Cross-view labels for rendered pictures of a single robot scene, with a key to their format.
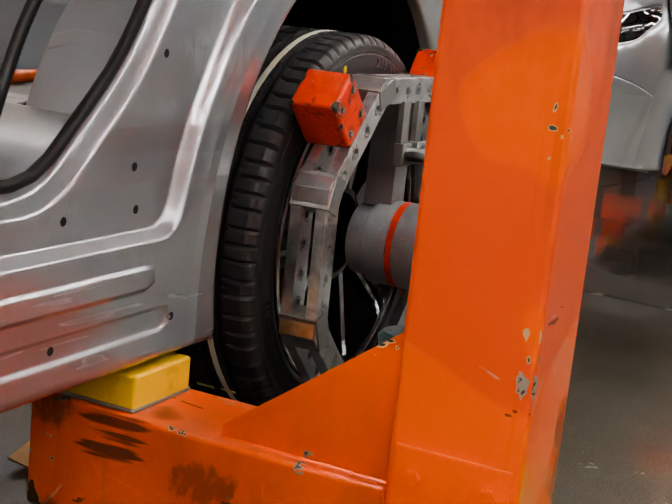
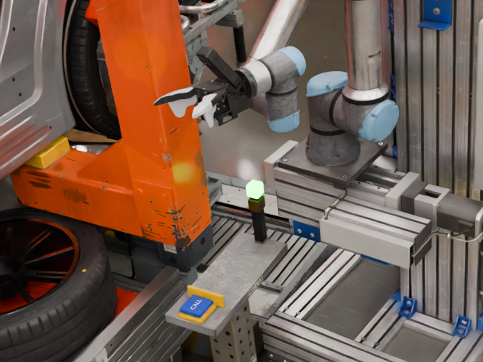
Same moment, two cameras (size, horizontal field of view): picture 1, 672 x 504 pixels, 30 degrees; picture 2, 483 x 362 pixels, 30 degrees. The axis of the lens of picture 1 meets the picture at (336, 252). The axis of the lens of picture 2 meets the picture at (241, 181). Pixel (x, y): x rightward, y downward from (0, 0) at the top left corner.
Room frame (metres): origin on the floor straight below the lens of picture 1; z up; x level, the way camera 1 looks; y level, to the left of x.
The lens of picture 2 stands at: (-0.82, -0.77, 2.10)
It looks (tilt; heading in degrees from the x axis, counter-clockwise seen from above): 32 degrees down; 9
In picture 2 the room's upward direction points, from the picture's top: 8 degrees counter-clockwise
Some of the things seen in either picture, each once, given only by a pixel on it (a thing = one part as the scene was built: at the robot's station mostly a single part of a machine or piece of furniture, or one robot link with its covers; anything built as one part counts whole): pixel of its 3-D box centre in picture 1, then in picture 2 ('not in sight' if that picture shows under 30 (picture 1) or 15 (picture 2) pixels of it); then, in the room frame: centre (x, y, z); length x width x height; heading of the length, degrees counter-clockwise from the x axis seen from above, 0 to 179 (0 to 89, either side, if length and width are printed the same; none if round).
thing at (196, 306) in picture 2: not in sight; (196, 307); (1.11, -0.28, 0.47); 0.07 x 0.07 x 0.02; 65
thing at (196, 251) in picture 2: not in sight; (156, 242); (1.72, -0.02, 0.26); 0.42 x 0.18 x 0.35; 65
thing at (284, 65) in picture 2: not in sight; (279, 69); (1.06, -0.59, 1.21); 0.11 x 0.08 x 0.09; 134
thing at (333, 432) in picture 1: (230, 410); (82, 162); (1.56, 0.12, 0.69); 0.52 x 0.17 x 0.35; 65
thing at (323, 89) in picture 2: not in sight; (330, 99); (1.33, -0.69, 0.98); 0.13 x 0.12 x 0.14; 44
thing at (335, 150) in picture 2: not in sight; (331, 136); (1.33, -0.68, 0.87); 0.15 x 0.15 x 0.10
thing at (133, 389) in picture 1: (122, 373); (40, 149); (1.63, 0.27, 0.71); 0.14 x 0.14 x 0.05; 65
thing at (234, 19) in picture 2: not in sight; (228, 16); (2.10, -0.33, 0.93); 0.09 x 0.05 x 0.05; 65
